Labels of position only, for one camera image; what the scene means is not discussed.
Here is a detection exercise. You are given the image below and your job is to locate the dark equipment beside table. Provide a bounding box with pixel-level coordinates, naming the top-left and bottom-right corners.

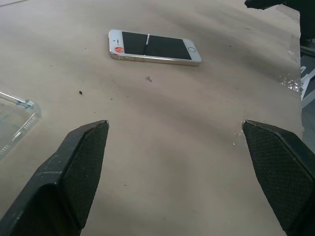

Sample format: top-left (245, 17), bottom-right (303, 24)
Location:
top-left (298, 0), bottom-right (315, 109)

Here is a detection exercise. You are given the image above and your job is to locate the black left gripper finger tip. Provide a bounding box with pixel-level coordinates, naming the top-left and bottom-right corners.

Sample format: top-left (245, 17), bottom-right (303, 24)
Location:
top-left (244, 0), bottom-right (286, 11)

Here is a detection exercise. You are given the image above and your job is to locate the clear plastic phone case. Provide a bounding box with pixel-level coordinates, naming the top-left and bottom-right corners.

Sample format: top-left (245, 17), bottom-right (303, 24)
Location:
top-left (0, 90), bottom-right (41, 161)

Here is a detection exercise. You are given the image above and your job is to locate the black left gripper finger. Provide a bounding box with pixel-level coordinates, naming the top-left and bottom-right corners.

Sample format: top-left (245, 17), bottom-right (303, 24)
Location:
top-left (0, 119), bottom-right (110, 236)
top-left (242, 119), bottom-right (315, 236)

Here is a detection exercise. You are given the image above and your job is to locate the white and gold smartphone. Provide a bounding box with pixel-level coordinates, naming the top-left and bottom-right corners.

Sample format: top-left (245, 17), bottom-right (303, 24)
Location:
top-left (108, 29), bottom-right (202, 67)

